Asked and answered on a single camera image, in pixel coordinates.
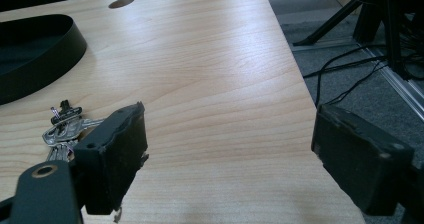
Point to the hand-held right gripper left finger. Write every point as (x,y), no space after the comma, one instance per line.
(108,157)

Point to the aluminium floor rail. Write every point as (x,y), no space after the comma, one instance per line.
(398,80)

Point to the black metal stand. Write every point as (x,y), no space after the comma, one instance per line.
(376,17)

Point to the bunch of silver keys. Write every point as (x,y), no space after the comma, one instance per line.
(63,130)

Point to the black oval tray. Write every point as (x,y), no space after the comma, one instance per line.
(31,55)

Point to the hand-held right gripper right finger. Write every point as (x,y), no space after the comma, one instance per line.
(358,160)

